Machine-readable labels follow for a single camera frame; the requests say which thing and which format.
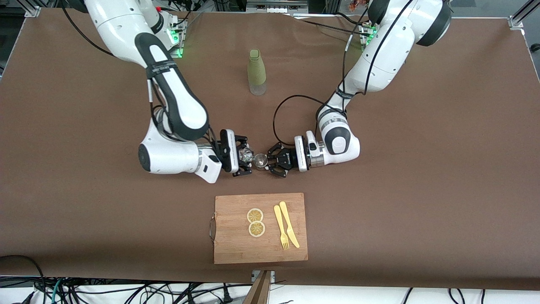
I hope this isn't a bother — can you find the yellow plastic fork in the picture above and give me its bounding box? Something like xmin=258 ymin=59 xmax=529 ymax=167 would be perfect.
xmin=273 ymin=205 xmax=291 ymax=250

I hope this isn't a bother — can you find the yellow plastic knife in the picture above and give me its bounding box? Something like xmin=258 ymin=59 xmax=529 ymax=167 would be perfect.
xmin=279 ymin=201 xmax=300 ymax=249

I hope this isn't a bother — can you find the bamboo cutting board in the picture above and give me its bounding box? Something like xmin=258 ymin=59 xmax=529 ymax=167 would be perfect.
xmin=210 ymin=193 xmax=308 ymax=265

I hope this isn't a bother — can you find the green sleeved glass bottle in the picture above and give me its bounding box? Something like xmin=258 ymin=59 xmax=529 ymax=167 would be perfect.
xmin=247 ymin=49 xmax=267 ymax=96

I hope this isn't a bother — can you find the brown table cover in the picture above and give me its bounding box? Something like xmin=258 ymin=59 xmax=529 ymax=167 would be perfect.
xmin=0 ymin=8 xmax=540 ymax=291

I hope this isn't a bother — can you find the wooden beam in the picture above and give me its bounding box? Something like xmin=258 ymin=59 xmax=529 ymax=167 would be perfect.
xmin=243 ymin=270 xmax=273 ymax=304

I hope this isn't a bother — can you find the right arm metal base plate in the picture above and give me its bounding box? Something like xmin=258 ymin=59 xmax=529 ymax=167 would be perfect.
xmin=168 ymin=18 xmax=186 ymax=58

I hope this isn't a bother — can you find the black power cable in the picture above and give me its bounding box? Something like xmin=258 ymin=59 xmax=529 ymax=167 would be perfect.
xmin=291 ymin=12 xmax=372 ymax=36

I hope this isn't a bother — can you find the black looped floor cable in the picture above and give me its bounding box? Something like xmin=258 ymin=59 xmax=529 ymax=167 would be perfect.
xmin=0 ymin=255 xmax=47 ymax=304

